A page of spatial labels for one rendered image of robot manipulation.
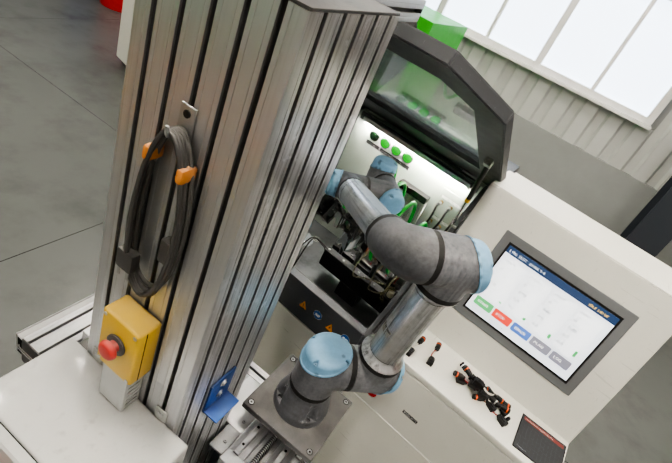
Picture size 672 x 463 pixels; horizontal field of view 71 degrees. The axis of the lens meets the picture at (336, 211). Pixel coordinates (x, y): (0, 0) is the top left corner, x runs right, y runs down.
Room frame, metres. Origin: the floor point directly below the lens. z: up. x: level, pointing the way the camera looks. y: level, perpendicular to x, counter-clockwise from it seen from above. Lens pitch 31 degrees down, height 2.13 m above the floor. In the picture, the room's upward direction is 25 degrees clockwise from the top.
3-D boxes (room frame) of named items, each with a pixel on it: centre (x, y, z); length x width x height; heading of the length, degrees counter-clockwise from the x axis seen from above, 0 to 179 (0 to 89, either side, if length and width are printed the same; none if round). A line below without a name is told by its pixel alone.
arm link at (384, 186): (1.19, -0.10, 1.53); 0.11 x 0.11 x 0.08; 23
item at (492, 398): (1.19, -0.71, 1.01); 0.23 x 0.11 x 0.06; 66
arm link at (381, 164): (1.28, -0.08, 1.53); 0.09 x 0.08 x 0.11; 23
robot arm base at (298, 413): (0.83, -0.13, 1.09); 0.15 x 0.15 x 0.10
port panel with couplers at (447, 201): (1.76, -0.42, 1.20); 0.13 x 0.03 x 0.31; 66
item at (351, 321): (1.40, 0.01, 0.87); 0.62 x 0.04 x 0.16; 66
